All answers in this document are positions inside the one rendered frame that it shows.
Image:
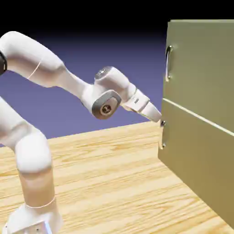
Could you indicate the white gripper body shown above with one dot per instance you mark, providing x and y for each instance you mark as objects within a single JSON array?
[{"x": 151, "y": 110}]

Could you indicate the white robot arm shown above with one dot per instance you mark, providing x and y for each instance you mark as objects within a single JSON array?
[{"x": 42, "y": 65}]

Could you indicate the olive green cabinet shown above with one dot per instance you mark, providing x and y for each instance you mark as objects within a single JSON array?
[{"x": 201, "y": 109}]

